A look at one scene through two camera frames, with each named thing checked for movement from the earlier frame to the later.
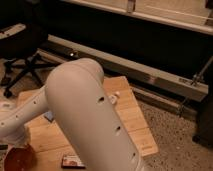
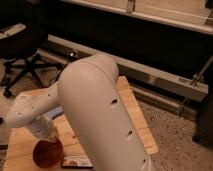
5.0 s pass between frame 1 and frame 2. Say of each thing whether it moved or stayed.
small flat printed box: stayed
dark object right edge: stayed
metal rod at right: stayed
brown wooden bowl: moved
